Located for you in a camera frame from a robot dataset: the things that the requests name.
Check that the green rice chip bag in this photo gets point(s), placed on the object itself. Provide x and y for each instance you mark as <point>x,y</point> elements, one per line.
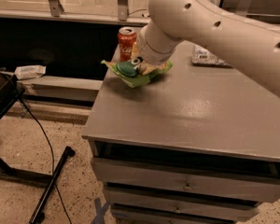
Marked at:
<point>129,71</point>

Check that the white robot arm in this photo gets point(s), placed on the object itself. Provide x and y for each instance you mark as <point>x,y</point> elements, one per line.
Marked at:
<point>252,47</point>

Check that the red coke can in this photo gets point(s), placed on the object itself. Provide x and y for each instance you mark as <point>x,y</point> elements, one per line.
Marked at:
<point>126,37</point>

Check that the clear plastic water bottle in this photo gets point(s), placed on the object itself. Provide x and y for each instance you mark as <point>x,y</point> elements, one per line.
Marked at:
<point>203,57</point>

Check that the grey drawer cabinet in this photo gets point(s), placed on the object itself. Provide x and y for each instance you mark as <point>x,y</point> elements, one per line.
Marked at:
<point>199,145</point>

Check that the white wipes packet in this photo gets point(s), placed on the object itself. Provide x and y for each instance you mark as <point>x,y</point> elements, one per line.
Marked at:
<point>29,71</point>

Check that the grey metal railing frame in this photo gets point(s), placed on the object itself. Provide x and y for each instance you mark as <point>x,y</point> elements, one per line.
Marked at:
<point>127,12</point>

